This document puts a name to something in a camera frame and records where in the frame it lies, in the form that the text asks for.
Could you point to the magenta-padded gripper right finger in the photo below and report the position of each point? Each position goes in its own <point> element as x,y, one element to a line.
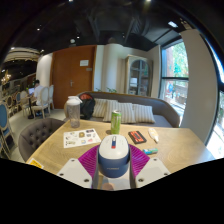
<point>151,170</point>

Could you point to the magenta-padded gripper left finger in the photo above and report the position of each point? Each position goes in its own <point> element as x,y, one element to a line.
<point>75,171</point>

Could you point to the white and blue computer mouse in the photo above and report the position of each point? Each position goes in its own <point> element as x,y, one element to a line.
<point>114,153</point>

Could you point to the small teal pack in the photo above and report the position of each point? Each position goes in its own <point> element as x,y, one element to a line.
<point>150,151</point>

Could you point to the white printed sticker sheet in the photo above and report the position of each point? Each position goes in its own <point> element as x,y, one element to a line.
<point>81,137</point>

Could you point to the white soft tube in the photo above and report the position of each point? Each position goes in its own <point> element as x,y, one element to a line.
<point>153,135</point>

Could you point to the black and red flat box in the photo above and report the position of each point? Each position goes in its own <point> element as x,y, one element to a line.
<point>137,137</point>

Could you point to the yellow square table sticker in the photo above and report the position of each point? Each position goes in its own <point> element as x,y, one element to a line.
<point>35,163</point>

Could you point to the grey tufted armchair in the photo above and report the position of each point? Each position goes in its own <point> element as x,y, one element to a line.
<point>36,135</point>

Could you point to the striped cushion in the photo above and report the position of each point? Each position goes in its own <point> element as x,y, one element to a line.
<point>99,108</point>
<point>126,112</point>
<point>144,114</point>

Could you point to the clear plastic shaker bottle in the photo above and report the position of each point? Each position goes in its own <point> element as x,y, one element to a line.
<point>73,113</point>

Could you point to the green drink can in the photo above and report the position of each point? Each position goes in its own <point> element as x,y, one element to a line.
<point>116,123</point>

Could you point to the grey curved sofa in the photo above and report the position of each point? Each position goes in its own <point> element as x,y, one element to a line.
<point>165,111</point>

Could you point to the black backpack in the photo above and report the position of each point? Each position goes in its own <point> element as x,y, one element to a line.
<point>87,106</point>

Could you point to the group of dining chairs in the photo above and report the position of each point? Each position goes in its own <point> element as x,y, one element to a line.
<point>43,98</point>

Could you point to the person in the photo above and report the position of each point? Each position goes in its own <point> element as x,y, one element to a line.
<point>38,91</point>

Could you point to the arched glass-door cabinet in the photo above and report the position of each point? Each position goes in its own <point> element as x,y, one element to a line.
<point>138,76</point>

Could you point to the brown wooden door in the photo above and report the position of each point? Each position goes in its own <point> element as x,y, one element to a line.
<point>71,76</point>

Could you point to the white door sign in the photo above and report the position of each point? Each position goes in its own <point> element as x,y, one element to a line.
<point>84,62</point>

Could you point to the chandelier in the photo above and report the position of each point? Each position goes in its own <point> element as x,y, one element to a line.
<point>6,77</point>

